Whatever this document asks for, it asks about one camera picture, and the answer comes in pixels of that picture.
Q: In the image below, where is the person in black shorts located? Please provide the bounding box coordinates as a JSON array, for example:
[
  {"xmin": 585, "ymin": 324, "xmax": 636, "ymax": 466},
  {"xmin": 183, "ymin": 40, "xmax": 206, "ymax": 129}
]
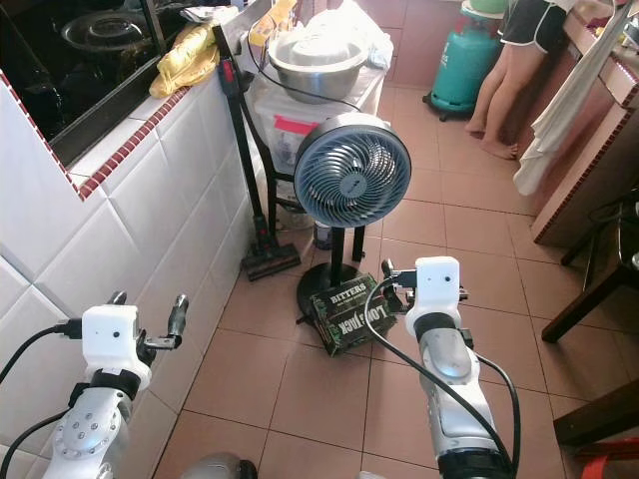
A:
[{"xmin": 463, "ymin": 0, "xmax": 576, "ymax": 162}]

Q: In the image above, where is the brown kitchen counter cabinet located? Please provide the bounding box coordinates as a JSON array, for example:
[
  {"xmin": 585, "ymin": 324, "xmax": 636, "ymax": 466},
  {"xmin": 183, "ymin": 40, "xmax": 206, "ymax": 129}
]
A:
[{"xmin": 530, "ymin": 0, "xmax": 639, "ymax": 249}]

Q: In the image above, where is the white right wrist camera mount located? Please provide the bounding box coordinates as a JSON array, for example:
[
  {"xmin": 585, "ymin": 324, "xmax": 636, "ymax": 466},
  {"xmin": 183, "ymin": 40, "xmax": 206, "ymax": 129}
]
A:
[{"xmin": 403, "ymin": 255, "xmax": 464, "ymax": 336}]

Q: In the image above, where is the dark green printed carton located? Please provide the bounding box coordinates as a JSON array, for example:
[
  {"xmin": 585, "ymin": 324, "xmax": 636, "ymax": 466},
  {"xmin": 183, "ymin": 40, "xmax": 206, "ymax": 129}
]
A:
[{"xmin": 307, "ymin": 273, "xmax": 396, "ymax": 358}]

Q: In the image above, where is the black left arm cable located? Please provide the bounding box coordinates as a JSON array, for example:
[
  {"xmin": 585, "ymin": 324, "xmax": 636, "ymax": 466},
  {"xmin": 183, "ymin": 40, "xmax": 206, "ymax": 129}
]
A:
[{"xmin": 0, "ymin": 319, "xmax": 83, "ymax": 479}]

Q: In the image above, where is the small dark jar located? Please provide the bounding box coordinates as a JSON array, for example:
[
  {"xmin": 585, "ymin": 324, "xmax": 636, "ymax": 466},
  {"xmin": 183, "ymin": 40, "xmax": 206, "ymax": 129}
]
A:
[{"xmin": 312, "ymin": 219, "xmax": 334, "ymax": 251}]

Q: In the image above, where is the red plastic object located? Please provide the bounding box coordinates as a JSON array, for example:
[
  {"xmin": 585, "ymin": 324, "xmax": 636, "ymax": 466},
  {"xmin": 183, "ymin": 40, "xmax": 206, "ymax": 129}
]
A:
[{"xmin": 573, "ymin": 443, "xmax": 639, "ymax": 479}]

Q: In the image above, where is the white hanging towel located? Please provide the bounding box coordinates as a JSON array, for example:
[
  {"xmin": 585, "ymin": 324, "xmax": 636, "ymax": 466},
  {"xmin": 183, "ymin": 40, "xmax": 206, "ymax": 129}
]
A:
[{"xmin": 512, "ymin": 18, "xmax": 632, "ymax": 199}]

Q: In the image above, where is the yellow cloth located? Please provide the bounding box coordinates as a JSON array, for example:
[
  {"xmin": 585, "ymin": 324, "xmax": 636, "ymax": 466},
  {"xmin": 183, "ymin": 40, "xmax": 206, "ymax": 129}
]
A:
[{"xmin": 148, "ymin": 24, "xmax": 222, "ymax": 100}]

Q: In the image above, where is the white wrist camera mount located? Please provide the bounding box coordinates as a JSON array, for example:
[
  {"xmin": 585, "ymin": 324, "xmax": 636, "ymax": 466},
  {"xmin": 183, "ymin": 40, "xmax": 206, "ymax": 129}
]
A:
[
  {"xmin": 80, "ymin": 303, "xmax": 157, "ymax": 390},
  {"xmin": 403, "ymin": 255, "xmax": 464, "ymax": 336}
]

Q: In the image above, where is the grey left robot leg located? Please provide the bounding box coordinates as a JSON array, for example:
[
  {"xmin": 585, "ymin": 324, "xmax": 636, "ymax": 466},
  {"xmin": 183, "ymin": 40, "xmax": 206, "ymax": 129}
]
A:
[{"xmin": 189, "ymin": 453, "xmax": 258, "ymax": 479}]

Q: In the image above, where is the glass pan lid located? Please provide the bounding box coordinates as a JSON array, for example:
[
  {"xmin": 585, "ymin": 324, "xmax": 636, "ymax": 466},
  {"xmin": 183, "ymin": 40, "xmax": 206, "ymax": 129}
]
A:
[{"xmin": 60, "ymin": 11, "xmax": 152, "ymax": 55}]

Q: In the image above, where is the dark wooden bench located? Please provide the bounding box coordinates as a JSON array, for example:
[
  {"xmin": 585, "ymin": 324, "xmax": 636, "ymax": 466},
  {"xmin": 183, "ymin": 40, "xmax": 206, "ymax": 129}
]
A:
[{"xmin": 553, "ymin": 377, "xmax": 639, "ymax": 448}]

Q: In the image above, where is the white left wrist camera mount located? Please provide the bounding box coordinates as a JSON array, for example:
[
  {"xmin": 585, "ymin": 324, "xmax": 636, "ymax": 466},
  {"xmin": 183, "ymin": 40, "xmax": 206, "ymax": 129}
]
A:
[{"xmin": 80, "ymin": 303, "xmax": 157, "ymax": 390}]

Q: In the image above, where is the grey standing fan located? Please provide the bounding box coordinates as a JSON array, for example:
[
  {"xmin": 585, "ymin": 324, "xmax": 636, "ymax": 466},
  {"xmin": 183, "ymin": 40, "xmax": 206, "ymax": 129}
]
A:
[{"xmin": 292, "ymin": 112, "xmax": 413, "ymax": 322}]

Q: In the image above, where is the clear plastic storage box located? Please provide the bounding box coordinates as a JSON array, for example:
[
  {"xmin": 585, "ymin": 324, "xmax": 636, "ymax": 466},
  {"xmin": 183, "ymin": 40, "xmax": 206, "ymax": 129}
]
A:
[{"xmin": 248, "ymin": 72, "xmax": 386, "ymax": 219}]

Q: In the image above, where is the dark wooden table leg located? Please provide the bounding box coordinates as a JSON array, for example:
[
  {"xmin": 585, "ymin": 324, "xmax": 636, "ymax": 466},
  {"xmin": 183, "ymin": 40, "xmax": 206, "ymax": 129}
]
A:
[{"xmin": 541, "ymin": 195, "xmax": 639, "ymax": 345}]

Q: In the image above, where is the large steel mixing bowl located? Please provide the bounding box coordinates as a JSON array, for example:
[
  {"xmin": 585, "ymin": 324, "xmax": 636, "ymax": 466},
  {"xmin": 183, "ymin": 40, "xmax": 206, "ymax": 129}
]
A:
[{"xmin": 265, "ymin": 27, "xmax": 371, "ymax": 106}]

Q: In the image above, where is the white plastic bag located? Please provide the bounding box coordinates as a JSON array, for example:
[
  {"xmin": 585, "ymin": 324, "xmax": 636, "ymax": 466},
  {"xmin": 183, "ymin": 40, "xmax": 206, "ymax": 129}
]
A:
[{"xmin": 308, "ymin": 0, "xmax": 397, "ymax": 73}]

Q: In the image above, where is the green gas cylinder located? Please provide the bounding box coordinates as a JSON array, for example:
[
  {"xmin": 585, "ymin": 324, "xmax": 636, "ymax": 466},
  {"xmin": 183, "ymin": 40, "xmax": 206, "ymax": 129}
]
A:
[{"xmin": 420, "ymin": 8, "xmax": 506, "ymax": 124}]

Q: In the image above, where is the green plastic basin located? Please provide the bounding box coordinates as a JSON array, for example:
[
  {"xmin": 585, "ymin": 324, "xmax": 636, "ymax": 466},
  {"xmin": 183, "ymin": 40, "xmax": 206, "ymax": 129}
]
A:
[{"xmin": 461, "ymin": 0, "xmax": 511, "ymax": 20}]

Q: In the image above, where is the black stick vacuum cleaner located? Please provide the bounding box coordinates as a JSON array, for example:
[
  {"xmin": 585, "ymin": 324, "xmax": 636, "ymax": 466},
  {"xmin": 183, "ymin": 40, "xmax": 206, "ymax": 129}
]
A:
[{"xmin": 212, "ymin": 22, "xmax": 304, "ymax": 283}]

